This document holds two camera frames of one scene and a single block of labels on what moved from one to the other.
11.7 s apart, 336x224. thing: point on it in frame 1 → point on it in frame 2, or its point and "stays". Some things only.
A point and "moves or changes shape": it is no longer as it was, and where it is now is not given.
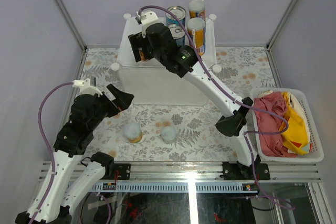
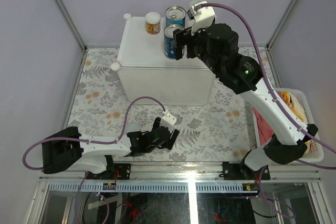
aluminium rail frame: (207, 172) stays
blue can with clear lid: (180, 12) stays
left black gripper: (123, 102) → (169, 144)
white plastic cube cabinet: (149, 82) stays
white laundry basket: (316, 153) stays
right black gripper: (137, 41) → (180, 39)
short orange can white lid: (142, 54) moves or changes shape
